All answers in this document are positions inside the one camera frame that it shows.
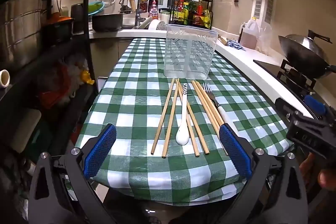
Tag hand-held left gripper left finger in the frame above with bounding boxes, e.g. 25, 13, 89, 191
28, 123, 117, 224

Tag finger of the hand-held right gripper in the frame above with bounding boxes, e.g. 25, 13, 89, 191
304, 95, 327, 117
275, 98, 298, 122

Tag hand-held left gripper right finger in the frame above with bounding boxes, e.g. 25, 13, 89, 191
218, 123, 309, 224

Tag metal fork white handle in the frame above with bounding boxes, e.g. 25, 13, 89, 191
203, 82, 233, 126

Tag white ceramic spoon striped handle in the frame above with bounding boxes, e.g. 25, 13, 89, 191
175, 83, 190, 145

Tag clear plastic utensil container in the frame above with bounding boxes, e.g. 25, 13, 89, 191
164, 24, 219, 80

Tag person's right hand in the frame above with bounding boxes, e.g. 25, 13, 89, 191
299, 153, 336, 190

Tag black burner grate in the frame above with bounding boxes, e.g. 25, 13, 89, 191
280, 58, 317, 88

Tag black glass gas stove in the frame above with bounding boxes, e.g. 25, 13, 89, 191
253, 59, 336, 119

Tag black wok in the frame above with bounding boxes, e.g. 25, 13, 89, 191
278, 35, 336, 80

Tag green white checked tablecloth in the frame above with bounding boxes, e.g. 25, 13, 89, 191
64, 38, 294, 199

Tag steel wok lid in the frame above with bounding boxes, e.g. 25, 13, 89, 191
285, 30, 332, 62

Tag clear plastic bottle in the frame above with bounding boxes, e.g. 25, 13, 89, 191
256, 21, 273, 55

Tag white plastic box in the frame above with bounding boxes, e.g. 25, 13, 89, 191
10, 109, 42, 153

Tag cooking oil jug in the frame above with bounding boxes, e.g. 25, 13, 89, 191
239, 17, 260, 50

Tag orange white crumpled bags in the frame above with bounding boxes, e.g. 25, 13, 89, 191
37, 55, 88, 110

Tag blue rag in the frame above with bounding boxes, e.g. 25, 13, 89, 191
226, 39, 247, 52

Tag white cup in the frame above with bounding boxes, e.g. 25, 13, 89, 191
0, 69, 10, 88

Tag black metal shelf rack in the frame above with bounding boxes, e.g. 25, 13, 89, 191
0, 0, 124, 161

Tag black cooking pot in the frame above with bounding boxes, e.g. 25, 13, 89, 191
91, 13, 124, 32

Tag black pot orange lid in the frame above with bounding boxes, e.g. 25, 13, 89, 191
42, 12, 75, 42

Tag row of sauce bottles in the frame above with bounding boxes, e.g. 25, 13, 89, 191
171, 0, 212, 28

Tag white plate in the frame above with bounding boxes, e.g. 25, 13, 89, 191
136, 16, 154, 30

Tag black canister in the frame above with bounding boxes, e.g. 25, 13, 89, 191
70, 3, 84, 33

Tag white perforated lid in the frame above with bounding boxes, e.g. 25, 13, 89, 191
148, 20, 168, 31

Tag green plastic basin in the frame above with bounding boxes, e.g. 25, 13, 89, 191
88, 1, 105, 16

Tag steel stockpot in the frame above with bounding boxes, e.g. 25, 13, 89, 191
0, 0, 48, 71

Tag white jar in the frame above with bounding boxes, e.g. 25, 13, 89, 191
160, 10, 171, 24

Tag pink dish soap bottle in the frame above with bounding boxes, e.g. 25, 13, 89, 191
148, 0, 159, 20

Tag grey wall vent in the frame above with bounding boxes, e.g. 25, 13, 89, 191
254, 0, 264, 17
265, 0, 275, 24

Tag black wire spice rack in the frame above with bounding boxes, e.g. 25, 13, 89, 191
169, 0, 214, 30

